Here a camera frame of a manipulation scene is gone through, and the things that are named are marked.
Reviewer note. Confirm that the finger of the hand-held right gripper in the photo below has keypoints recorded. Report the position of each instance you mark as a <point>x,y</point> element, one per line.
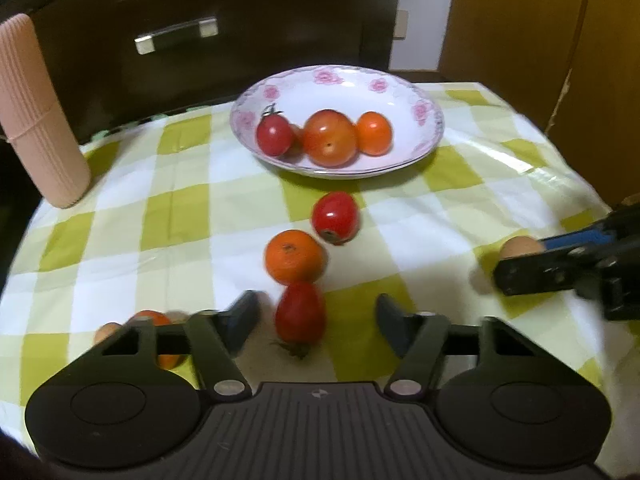
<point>540,272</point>
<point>575,239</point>

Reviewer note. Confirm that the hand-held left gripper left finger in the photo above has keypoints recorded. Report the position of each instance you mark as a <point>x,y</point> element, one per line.
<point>240,320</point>

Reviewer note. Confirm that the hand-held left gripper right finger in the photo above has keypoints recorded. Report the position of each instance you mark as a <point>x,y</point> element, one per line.
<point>392,322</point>

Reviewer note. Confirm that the brown egg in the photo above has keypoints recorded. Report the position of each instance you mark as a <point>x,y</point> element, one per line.
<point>522,248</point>
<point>106,333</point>

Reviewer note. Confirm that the red cherry tomato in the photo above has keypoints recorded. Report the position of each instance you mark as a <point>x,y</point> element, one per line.
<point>300,312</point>
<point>336,217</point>
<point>274,134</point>

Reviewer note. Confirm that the small orange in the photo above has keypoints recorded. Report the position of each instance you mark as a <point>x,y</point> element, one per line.
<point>295,256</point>
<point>374,132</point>
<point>170,357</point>

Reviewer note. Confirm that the large orange-red tomato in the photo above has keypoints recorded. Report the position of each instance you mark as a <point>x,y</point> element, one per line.
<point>330,139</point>

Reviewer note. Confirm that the white floral plate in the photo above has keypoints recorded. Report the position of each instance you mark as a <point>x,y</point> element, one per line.
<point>310,95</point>

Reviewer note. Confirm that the green checkered tablecloth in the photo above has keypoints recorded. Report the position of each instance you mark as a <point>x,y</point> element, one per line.
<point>450,200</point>

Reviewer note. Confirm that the brown wooden wardrobe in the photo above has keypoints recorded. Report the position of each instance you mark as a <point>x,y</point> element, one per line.
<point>540,35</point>

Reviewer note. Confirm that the pink ribbed cylinder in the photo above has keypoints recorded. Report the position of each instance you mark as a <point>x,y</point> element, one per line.
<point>40,125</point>

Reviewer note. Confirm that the dark wooden nightstand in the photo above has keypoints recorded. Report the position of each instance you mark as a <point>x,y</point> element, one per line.
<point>275,25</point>

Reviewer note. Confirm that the beige wall power outlet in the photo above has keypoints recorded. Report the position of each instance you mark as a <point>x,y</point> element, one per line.
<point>401,24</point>

